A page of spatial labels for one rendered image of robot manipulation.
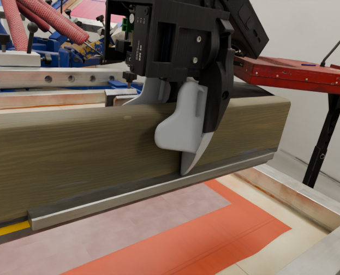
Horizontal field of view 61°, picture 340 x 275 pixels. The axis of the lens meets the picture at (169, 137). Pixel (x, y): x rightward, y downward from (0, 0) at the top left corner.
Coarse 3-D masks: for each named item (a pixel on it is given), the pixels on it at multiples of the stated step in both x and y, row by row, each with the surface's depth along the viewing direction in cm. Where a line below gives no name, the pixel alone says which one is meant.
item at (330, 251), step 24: (0, 96) 73; (24, 96) 76; (48, 96) 80; (72, 96) 84; (96, 96) 89; (264, 168) 54; (264, 192) 53; (288, 192) 49; (312, 192) 48; (312, 216) 46; (336, 216) 43; (336, 240) 37; (288, 264) 32; (312, 264) 33; (336, 264) 33
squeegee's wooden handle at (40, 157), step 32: (0, 128) 18; (32, 128) 19; (64, 128) 20; (96, 128) 22; (128, 128) 23; (224, 128) 31; (256, 128) 35; (0, 160) 18; (32, 160) 20; (64, 160) 21; (96, 160) 23; (128, 160) 25; (160, 160) 27; (0, 192) 19; (32, 192) 20; (64, 192) 22; (0, 224) 20
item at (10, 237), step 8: (248, 168) 40; (216, 176) 36; (192, 184) 33; (168, 192) 31; (136, 200) 29; (112, 208) 27; (88, 216) 26; (56, 224) 24; (64, 224) 24; (16, 232) 22; (24, 232) 22; (32, 232) 23; (0, 240) 21; (8, 240) 22
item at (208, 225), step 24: (192, 192) 50; (216, 192) 51; (144, 216) 42; (168, 216) 43; (192, 216) 43; (216, 216) 44; (240, 216) 45; (264, 216) 46; (168, 240) 38; (192, 240) 39; (216, 240) 39; (240, 240) 40; (264, 240) 41; (192, 264) 35; (216, 264) 35
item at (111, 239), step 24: (96, 216) 41; (120, 216) 41; (24, 240) 35; (48, 240) 35; (72, 240) 36; (96, 240) 36; (120, 240) 37; (144, 240) 37; (0, 264) 31; (24, 264) 32; (48, 264) 32; (72, 264) 32; (96, 264) 33; (120, 264) 33; (144, 264) 34; (168, 264) 34
